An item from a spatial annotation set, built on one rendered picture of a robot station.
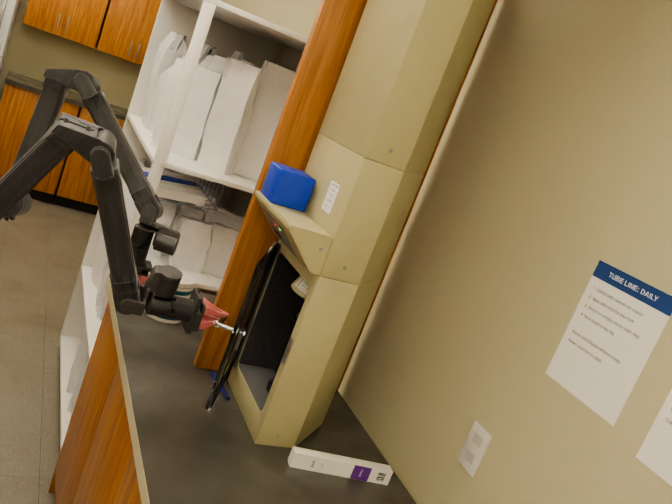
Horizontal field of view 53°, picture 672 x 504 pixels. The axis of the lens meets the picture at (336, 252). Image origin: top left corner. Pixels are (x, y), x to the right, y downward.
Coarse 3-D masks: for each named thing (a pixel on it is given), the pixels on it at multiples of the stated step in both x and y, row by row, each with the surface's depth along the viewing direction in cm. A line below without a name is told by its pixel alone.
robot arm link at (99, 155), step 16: (96, 160) 138; (96, 176) 140; (112, 176) 140; (96, 192) 145; (112, 192) 145; (112, 208) 147; (112, 224) 149; (128, 224) 153; (112, 240) 151; (128, 240) 152; (112, 256) 153; (128, 256) 154; (112, 272) 155; (128, 272) 156; (112, 288) 157; (128, 288) 157
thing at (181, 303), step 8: (176, 296) 166; (192, 296) 170; (200, 296) 166; (176, 304) 164; (184, 304) 165; (192, 304) 167; (200, 304) 166; (176, 312) 164; (184, 312) 165; (192, 312) 166; (184, 320) 167; (192, 320) 166; (184, 328) 169
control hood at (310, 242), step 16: (256, 192) 181; (272, 208) 167; (288, 208) 174; (288, 224) 156; (304, 224) 161; (288, 240) 166; (304, 240) 157; (320, 240) 158; (304, 256) 158; (320, 256) 160
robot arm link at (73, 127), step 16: (64, 128) 135; (80, 128) 138; (96, 128) 142; (48, 144) 137; (64, 144) 137; (80, 144) 137; (96, 144) 138; (112, 144) 140; (32, 160) 138; (48, 160) 138; (112, 160) 140; (16, 176) 139; (32, 176) 139; (0, 192) 140; (16, 192) 140; (0, 208) 141
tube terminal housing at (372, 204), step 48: (336, 144) 171; (384, 192) 160; (336, 240) 160; (384, 240) 170; (336, 288) 164; (336, 336) 169; (240, 384) 189; (288, 384) 169; (336, 384) 190; (288, 432) 174
